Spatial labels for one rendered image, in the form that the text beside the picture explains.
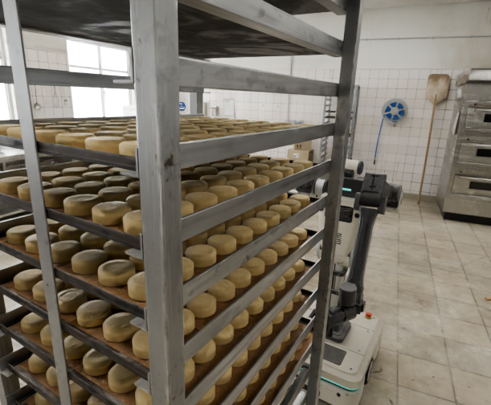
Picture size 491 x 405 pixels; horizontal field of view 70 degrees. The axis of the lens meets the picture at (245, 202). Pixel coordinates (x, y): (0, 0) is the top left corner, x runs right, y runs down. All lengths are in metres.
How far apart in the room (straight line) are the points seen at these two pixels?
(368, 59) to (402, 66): 0.54
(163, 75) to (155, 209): 0.13
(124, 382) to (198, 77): 0.45
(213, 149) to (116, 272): 0.21
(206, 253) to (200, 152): 0.19
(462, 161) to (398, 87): 1.71
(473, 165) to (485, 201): 0.55
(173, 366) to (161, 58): 0.33
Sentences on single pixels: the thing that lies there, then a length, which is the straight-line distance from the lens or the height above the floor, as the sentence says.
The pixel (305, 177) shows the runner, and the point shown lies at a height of 1.41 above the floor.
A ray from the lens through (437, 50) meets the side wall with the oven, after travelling 6.55.
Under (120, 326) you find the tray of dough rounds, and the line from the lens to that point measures 0.57.
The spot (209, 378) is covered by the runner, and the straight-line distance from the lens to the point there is 0.61.
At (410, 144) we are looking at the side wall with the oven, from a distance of 6.53.
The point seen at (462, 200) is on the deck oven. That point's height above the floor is 0.32.
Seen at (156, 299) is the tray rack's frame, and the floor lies 1.35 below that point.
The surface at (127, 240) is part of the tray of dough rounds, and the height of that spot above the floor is 1.41.
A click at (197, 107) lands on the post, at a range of 1.09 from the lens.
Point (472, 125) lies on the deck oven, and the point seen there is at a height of 1.32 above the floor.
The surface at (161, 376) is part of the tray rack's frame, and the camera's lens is 0.46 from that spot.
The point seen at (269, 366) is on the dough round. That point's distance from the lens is 0.93.
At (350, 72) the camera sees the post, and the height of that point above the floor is 1.63.
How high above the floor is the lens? 1.57
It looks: 16 degrees down
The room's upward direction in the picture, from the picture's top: 2 degrees clockwise
